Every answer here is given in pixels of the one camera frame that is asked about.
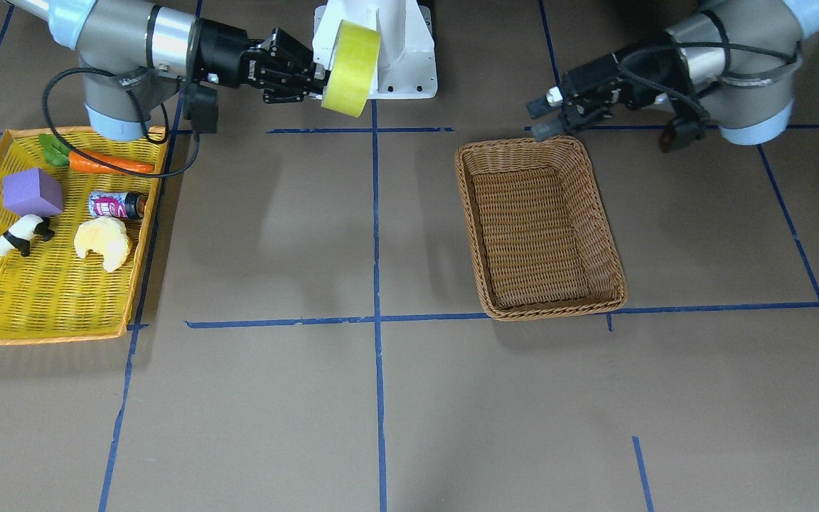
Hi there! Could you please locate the yellow tape roll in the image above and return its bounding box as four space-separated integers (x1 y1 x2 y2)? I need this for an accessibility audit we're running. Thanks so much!
321 20 381 119

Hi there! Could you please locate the toy panda figure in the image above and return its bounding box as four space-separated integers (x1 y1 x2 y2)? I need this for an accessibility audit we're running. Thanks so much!
0 214 55 258

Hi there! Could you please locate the yellow plastic basket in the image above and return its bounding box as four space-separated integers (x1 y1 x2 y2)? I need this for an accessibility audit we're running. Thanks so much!
0 129 160 346

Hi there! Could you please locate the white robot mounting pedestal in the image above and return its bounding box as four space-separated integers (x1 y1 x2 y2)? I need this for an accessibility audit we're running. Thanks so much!
311 1 439 100

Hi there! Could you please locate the toy bread croissant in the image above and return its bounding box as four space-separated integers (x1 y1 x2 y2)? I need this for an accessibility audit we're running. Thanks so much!
73 216 132 273

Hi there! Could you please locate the toy orange carrot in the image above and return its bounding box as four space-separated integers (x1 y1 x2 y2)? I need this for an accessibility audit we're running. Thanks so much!
37 134 155 174

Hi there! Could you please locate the small drink can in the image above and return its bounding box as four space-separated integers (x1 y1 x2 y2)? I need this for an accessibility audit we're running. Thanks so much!
87 191 147 220

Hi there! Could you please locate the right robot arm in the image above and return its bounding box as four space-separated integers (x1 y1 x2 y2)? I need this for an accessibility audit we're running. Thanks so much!
14 1 329 142

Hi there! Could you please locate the purple foam cube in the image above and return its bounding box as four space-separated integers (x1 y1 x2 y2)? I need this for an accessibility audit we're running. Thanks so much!
2 166 64 217

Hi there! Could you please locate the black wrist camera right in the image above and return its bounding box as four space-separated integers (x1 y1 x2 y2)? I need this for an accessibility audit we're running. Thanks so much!
184 83 219 135

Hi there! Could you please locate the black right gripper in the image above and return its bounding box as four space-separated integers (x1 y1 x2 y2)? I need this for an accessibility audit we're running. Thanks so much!
193 18 331 104

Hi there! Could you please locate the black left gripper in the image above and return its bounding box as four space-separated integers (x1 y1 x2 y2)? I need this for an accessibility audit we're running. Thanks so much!
527 43 695 142

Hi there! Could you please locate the brown wicker basket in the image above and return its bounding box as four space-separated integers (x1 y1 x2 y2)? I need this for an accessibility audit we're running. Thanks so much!
454 136 628 321

